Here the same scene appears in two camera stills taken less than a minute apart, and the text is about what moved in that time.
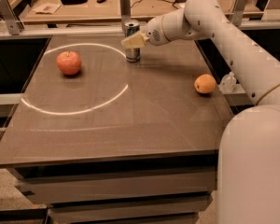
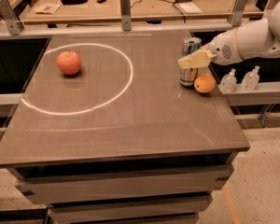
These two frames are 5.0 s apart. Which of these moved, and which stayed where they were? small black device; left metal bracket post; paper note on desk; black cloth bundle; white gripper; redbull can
Moved: white gripper; redbull can
Stayed: paper note on desk; small black device; black cloth bundle; left metal bracket post
